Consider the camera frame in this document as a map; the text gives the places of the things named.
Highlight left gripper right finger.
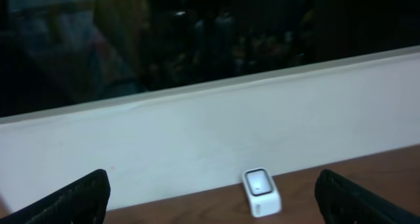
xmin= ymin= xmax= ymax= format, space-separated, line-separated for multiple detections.
xmin=314 ymin=169 xmax=419 ymax=224

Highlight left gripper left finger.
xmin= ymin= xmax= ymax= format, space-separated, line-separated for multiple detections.
xmin=1 ymin=169 xmax=111 ymax=224

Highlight white barcode scanner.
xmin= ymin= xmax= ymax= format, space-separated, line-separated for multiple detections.
xmin=241 ymin=168 xmax=282 ymax=218

